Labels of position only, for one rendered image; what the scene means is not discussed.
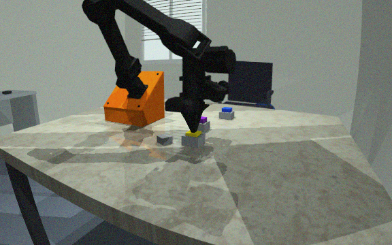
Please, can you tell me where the blue button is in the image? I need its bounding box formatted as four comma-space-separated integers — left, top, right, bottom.
219, 107, 234, 120

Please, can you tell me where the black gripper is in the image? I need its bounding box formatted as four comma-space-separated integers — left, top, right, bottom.
165, 72, 210, 133

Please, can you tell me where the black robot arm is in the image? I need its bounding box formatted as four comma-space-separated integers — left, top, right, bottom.
82, 0, 236, 103

